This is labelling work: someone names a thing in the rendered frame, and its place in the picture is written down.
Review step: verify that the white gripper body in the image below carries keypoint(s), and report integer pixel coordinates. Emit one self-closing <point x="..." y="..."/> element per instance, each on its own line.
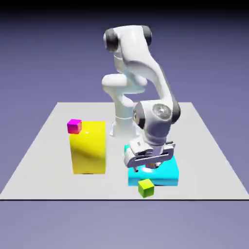
<point x="147" y="158"/>

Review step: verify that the small magenta cube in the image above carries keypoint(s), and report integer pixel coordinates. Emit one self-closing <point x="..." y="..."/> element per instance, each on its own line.
<point x="74" y="126"/>

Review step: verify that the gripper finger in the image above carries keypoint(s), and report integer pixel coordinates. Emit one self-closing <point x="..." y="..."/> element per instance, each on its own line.
<point x="135" y="169"/>
<point x="158" y="164"/>

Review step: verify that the large yellow box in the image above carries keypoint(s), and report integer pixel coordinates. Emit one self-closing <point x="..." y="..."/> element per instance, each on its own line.
<point x="88" y="149"/>

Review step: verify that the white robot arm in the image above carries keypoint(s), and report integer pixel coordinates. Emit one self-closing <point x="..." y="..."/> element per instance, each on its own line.
<point x="136" y="50"/>

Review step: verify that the small orange cube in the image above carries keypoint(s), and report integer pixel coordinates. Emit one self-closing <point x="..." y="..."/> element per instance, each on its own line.
<point x="150" y="165"/>

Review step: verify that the small green cube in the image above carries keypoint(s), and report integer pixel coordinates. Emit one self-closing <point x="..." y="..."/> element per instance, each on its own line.
<point x="145" y="188"/>

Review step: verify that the large cyan box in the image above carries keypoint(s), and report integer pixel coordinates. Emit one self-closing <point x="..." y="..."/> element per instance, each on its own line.
<point x="165" y="173"/>

